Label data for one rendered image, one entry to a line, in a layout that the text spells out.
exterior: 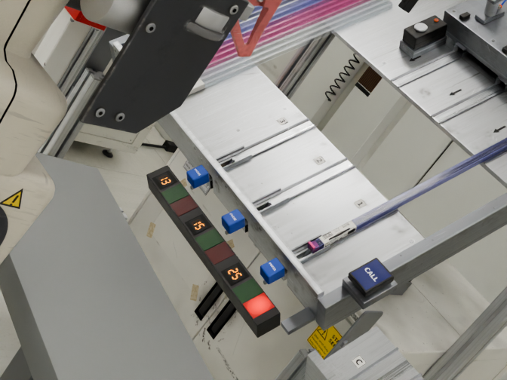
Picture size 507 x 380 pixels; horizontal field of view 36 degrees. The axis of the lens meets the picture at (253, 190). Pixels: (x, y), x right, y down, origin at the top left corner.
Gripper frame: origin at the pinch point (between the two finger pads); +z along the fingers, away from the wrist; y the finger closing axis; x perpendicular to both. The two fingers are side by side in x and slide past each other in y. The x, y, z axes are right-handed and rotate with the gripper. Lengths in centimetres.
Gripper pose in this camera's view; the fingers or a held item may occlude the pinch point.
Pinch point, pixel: (230, 38)
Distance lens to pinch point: 94.7
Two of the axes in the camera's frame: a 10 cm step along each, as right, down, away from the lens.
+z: -0.6, 9.1, 4.2
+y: -3.5, -4.1, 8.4
